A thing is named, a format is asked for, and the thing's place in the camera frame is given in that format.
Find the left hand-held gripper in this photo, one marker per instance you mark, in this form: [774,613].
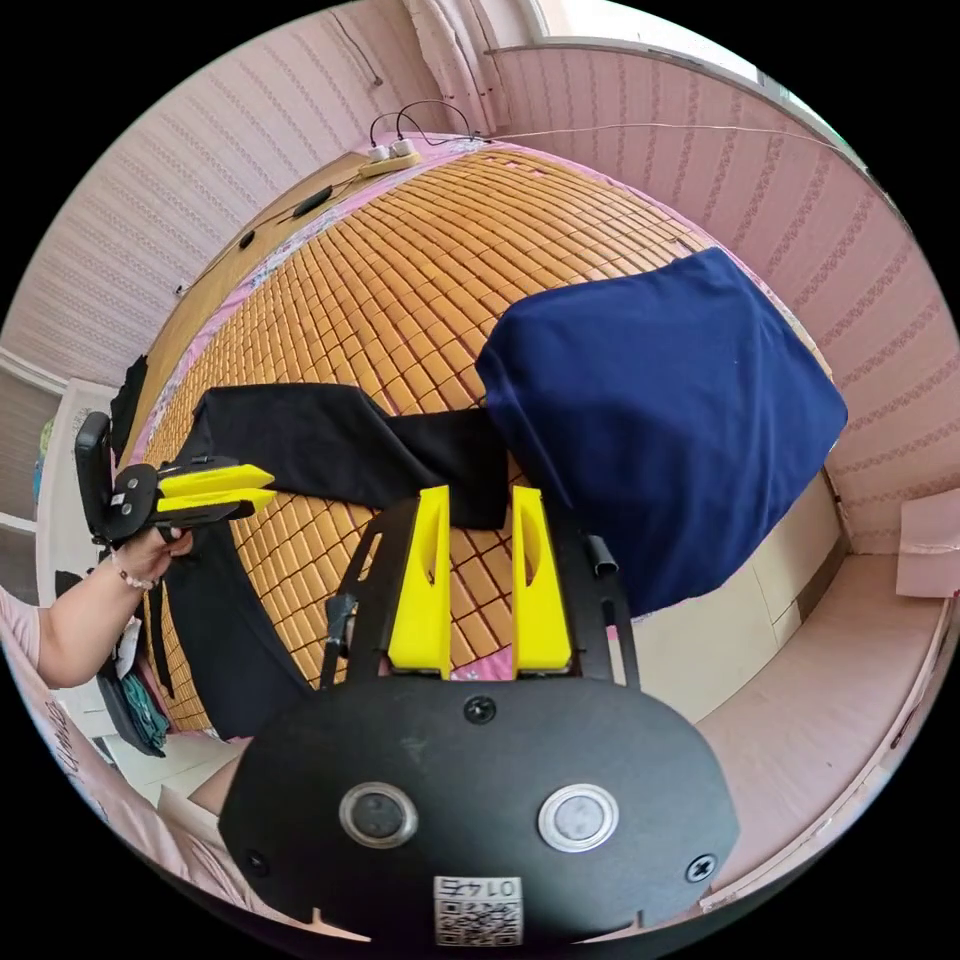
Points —
[129,496]

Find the pile of clothes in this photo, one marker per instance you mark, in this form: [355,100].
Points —
[139,712]

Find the bed with woven mat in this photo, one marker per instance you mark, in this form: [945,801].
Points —
[375,300]

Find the white shelf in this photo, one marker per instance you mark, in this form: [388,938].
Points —
[56,480]

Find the person's body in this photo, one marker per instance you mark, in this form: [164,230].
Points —
[127,825]

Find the navy blue cloth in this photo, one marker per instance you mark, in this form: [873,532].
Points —
[660,427]

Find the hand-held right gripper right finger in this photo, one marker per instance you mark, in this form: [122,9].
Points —
[541,607]

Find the window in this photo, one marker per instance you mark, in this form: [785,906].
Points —
[637,34]

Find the power strip with plugs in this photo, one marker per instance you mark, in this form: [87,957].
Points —
[386,159]

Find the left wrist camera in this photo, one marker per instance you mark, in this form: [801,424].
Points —
[93,472]

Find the black cloth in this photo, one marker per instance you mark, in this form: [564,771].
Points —
[129,409]

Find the black long sleeve shirt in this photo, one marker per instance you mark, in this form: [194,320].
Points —
[315,442]

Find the person's left forearm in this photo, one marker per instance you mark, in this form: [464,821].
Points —
[82,622]

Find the person's left hand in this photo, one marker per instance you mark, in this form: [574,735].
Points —
[154,555]

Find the pale curtain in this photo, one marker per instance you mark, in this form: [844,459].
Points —
[454,60]

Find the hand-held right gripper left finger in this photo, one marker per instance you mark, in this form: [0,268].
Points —
[421,592]

